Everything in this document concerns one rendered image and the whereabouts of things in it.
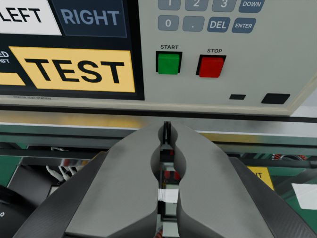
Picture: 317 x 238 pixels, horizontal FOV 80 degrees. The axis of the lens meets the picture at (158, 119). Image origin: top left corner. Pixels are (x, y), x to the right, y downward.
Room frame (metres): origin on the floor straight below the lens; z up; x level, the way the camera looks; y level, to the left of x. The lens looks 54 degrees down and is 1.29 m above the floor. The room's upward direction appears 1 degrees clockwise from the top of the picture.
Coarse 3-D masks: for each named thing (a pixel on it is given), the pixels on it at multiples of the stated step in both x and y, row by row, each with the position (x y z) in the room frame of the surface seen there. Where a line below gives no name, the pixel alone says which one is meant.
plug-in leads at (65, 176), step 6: (60, 150) 0.19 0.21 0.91; (66, 150) 0.20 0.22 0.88; (48, 168) 0.15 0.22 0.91; (60, 168) 0.15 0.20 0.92; (66, 168) 0.17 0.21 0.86; (78, 168) 0.16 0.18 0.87; (54, 174) 0.14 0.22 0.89; (66, 174) 0.14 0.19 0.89; (72, 174) 0.14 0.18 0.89; (60, 180) 0.14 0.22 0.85; (66, 180) 0.14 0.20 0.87
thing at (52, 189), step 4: (64, 168) 0.17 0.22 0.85; (72, 168) 0.17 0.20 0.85; (60, 172) 0.16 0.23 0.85; (64, 172) 0.16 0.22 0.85; (68, 172) 0.16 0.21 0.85; (64, 180) 0.14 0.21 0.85; (56, 184) 0.13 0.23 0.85; (60, 184) 0.13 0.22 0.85; (52, 188) 0.12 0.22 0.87; (56, 188) 0.12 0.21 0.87; (52, 192) 0.11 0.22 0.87
